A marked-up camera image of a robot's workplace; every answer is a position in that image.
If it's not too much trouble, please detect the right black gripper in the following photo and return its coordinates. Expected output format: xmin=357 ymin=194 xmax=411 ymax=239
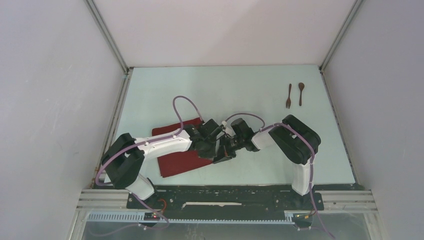
xmin=213 ymin=134 xmax=245 ymax=163

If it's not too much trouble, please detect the red cloth napkin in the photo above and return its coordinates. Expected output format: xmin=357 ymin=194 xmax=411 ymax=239
xmin=151 ymin=117 xmax=212 ymax=178

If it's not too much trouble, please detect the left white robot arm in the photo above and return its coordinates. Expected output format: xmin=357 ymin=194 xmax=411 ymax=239
xmin=100 ymin=124 xmax=222 ymax=208

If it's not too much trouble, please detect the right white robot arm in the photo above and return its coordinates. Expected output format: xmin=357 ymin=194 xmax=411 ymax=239
xmin=213 ymin=114 xmax=322 ymax=209

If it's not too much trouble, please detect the brown wooden fork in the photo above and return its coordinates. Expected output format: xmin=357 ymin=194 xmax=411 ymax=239
xmin=285 ymin=83 xmax=292 ymax=109

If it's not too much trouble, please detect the brown wooden spoon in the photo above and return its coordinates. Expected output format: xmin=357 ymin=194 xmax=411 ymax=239
xmin=298 ymin=82 xmax=305 ymax=107

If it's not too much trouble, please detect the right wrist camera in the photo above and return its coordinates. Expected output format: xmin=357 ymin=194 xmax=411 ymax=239
xmin=224 ymin=117 xmax=255 ymax=141

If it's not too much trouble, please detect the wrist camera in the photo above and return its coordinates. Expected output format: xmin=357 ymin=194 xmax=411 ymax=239
xmin=198 ymin=119 xmax=222 ymax=141
xmin=224 ymin=117 xmax=255 ymax=141

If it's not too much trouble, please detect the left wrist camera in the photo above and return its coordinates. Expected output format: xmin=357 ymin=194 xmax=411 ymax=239
xmin=198 ymin=119 xmax=222 ymax=141

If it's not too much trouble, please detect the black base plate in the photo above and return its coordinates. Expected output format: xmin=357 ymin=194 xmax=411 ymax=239
xmin=145 ymin=185 xmax=324 ymax=220

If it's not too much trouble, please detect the white cable duct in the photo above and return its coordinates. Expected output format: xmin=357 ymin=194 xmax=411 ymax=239
xmin=86 ymin=211 xmax=294 ymax=225

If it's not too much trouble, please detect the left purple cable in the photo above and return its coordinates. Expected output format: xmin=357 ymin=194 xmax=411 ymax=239
xmin=94 ymin=95 xmax=205 ymax=231

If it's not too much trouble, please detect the aluminium frame rail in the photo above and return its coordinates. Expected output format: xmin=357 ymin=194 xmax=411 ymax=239
xmin=76 ymin=189 xmax=129 ymax=212

